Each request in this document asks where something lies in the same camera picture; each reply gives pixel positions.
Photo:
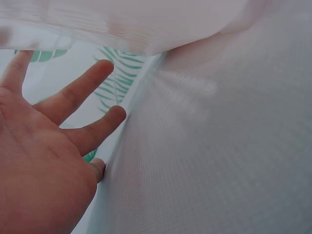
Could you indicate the person's left hand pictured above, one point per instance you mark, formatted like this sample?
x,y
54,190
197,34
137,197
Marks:
x,y
36,158

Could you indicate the pale pink cloth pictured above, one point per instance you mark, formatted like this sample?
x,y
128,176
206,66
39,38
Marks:
x,y
126,22

